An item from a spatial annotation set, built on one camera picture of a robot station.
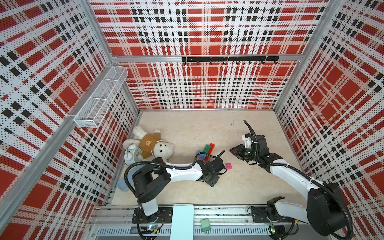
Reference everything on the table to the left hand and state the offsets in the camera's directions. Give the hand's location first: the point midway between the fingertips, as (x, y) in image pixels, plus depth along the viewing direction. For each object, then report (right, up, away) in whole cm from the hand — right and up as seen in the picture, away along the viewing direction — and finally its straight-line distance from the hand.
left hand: (212, 177), depth 86 cm
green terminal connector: (-5, -17, -17) cm, 24 cm away
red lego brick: (0, +16, +11) cm, 19 cm away
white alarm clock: (-47, +14, -3) cm, 49 cm away
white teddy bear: (-38, +19, +5) cm, 43 cm away
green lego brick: (-3, +15, +9) cm, 18 cm away
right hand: (+11, +16, -2) cm, 20 cm away
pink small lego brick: (+10, +6, +4) cm, 12 cm away
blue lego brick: (-6, +16, -13) cm, 22 cm away
